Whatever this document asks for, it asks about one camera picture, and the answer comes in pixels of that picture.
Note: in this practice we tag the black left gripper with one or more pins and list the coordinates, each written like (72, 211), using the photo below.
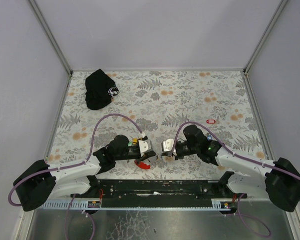
(145, 155)

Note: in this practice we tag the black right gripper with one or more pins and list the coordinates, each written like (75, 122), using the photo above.
(172, 152)

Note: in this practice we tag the red key tag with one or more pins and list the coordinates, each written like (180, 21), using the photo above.
(211, 121)

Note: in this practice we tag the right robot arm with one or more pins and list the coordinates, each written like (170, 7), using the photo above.
(276, 180)

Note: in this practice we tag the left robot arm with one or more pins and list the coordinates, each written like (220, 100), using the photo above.
(41, 181)

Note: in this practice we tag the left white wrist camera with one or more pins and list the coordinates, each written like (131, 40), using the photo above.
(145, 145)

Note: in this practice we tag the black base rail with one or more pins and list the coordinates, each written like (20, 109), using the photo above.
(157, 193)

